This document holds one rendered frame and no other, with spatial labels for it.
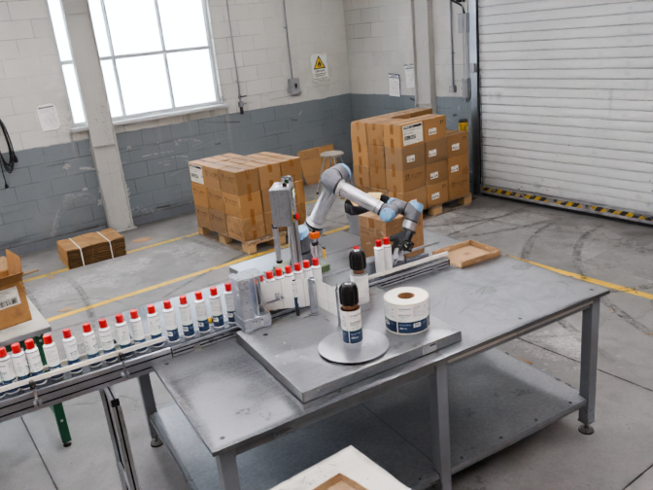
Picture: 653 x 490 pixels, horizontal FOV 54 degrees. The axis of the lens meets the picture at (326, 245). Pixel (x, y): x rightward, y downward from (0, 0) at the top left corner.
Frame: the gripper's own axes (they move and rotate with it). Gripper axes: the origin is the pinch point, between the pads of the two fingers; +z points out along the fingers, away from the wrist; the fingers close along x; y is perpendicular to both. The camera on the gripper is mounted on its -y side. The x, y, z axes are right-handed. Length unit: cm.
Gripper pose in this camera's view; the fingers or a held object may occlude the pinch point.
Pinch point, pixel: (393, 262)
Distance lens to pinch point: 355.9
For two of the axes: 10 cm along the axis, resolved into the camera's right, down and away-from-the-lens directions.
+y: 5.0, 2.3, -8.3
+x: 7.9, 2.6, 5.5
